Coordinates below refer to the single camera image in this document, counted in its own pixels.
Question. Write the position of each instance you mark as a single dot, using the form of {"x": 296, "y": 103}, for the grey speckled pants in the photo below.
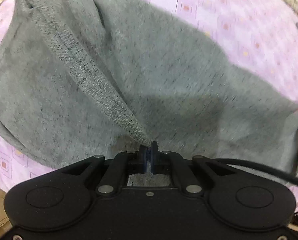
{"x": 85, "y": 77}

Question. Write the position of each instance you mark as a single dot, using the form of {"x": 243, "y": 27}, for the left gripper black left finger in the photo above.
{"x": 120, "y": 168}

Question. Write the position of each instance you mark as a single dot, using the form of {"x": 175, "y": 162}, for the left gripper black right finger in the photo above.
{"x": 177, "y": 168}

